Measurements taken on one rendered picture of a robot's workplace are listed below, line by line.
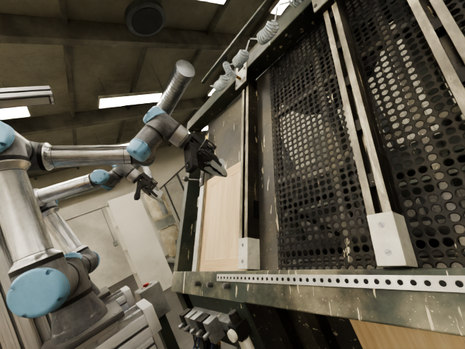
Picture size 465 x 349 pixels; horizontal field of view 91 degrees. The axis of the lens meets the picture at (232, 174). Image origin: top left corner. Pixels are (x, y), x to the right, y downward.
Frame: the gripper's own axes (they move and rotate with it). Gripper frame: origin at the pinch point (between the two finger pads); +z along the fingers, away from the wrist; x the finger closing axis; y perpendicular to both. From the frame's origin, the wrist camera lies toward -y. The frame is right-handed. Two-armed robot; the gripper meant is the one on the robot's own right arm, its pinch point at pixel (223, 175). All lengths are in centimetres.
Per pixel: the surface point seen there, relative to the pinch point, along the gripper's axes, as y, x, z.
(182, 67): 303, 118, -83
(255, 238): -6.1, 12.0, 29.4
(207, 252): 3, 54, 29
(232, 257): -7.1, 31.1, 32.0
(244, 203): 7.9, 11.8, 19.8
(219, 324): -32, 41, 39
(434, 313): -41, -38, 38
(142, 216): 203, 377, 20
